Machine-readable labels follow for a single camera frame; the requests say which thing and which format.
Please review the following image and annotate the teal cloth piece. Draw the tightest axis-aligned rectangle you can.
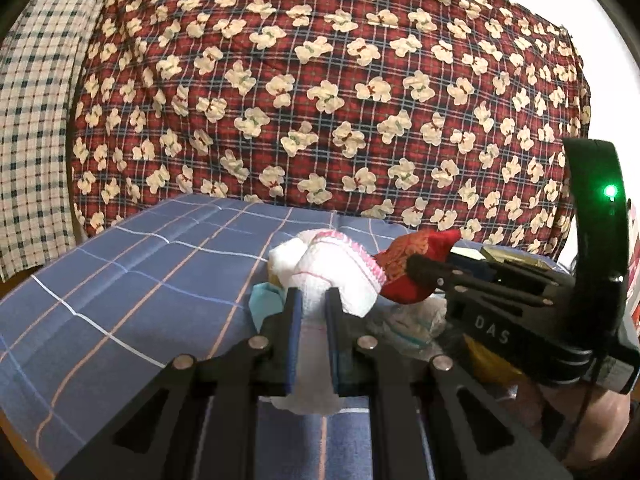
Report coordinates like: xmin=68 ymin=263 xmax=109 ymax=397
xmin=248 ymin=283 xmax=285 ymax=333

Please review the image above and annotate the clear plastic packet bag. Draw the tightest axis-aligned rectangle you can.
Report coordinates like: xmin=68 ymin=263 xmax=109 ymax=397
xmin=366 ymin=295 xmax=447 ymax=361

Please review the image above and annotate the red embroidered sachet pouch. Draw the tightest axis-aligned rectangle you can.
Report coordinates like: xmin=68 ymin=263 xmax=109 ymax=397
xmin=373 ymin=229 xmax=461 ymax=304

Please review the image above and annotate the beige checked hanging cloth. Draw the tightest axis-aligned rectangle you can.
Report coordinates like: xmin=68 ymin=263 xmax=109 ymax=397
xmin=1 ymin=0 xmax=105 ymax=280

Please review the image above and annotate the right hand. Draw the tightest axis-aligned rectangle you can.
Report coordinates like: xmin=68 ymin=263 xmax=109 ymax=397
xmin=509 ymin=379 xmax=631 ymax=469

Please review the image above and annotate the blue plaid table cloth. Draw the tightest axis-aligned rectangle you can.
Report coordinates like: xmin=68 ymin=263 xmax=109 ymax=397
xmin=1 ymin=195 xmax=405 ymax=472

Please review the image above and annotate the white towel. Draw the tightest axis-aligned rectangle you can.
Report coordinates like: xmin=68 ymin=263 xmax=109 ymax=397
xmin=268 ymin=230 xmax=386 ymax=416

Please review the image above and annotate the gold metal tin box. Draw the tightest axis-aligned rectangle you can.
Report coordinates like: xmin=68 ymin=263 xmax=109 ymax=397
xmin=480 ymin=245 xmax=548 ymax=268

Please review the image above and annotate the red plaid bear blanket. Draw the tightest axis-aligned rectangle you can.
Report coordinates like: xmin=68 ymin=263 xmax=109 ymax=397
xmin=72 ymin=0 xmax=590 ymax=258

